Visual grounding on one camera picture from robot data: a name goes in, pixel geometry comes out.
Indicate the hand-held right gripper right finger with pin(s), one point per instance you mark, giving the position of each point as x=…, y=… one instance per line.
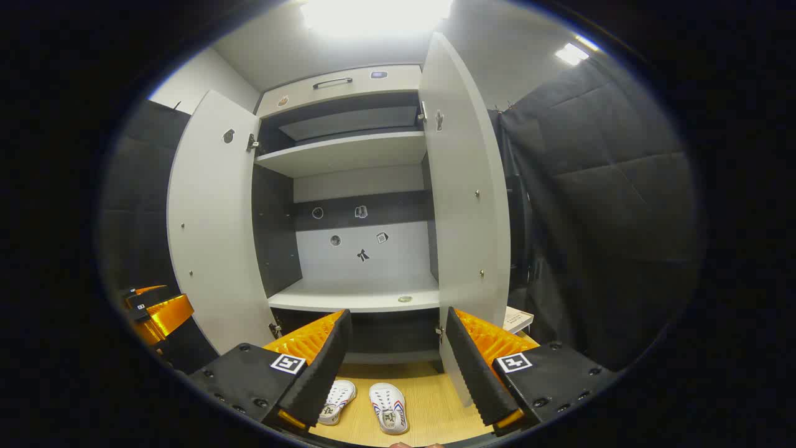
x=476, y=367

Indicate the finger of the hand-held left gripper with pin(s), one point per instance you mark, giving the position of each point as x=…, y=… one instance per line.
x=146, y=290
x=168, y=314

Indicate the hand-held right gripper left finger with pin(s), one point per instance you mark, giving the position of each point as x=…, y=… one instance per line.
x=323, y=367

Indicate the white canvas shoe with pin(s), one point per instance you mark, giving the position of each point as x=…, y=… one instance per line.
x=339, y=401
x=388, y=407

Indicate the white shoe cabinet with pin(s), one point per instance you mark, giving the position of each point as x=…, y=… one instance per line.
x=360, y=152

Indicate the metal door hinge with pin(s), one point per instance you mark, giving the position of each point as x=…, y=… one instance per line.
x=275, y=328
x=439, y=333
x=423, y=113
x=252, y=143

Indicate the white cabinet drawer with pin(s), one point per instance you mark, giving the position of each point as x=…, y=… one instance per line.
x=373, y=87

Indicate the cream book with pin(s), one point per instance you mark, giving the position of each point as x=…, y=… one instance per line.
x=516, y=320

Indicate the black backdrop cloth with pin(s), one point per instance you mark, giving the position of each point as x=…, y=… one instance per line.
x=609, y=218

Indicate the ceiling light panel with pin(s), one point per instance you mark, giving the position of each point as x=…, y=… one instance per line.
x=373, y=15
x=571, y=54

